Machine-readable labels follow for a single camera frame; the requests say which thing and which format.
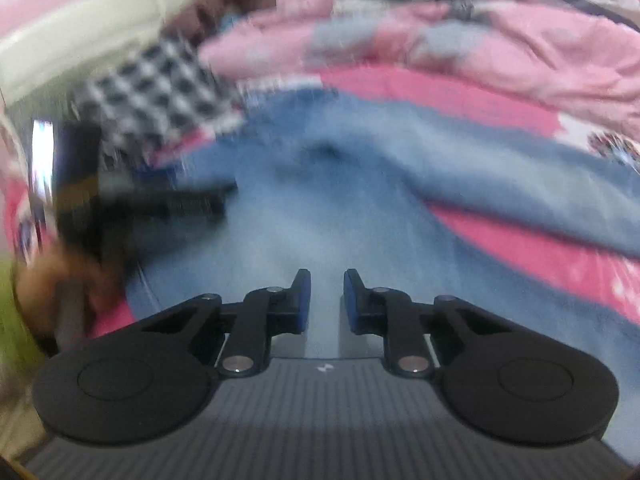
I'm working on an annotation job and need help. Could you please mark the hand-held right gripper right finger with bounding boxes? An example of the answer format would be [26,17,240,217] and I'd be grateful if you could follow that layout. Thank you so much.
[343,268,516,378]

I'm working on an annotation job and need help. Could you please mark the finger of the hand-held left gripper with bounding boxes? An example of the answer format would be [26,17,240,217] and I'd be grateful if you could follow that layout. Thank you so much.
[131,182,239,227]

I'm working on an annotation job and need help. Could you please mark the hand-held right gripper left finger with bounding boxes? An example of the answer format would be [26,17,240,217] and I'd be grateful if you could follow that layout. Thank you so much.
[140,268,313,377]

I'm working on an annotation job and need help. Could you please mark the blue denim jeans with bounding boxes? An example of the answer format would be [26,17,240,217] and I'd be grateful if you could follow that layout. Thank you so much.
[122,87,640,361]

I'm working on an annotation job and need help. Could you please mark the person's left hand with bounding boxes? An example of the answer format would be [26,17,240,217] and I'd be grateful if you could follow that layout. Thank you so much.
[15,247,123,343]

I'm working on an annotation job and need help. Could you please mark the black white plaid shirt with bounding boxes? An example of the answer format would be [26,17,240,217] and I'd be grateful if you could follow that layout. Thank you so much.
[70,37,246,153]

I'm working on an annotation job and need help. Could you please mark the pink floral bed sheet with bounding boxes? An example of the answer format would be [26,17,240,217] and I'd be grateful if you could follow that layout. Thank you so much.
[0,67,640,341]

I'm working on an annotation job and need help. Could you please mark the green cloth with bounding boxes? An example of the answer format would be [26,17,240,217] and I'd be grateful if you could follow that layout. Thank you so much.
[0,255,48,391]

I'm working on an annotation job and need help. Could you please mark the pink grey floral duvet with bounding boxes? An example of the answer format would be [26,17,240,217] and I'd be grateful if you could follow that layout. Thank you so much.
[197,0,640,126]

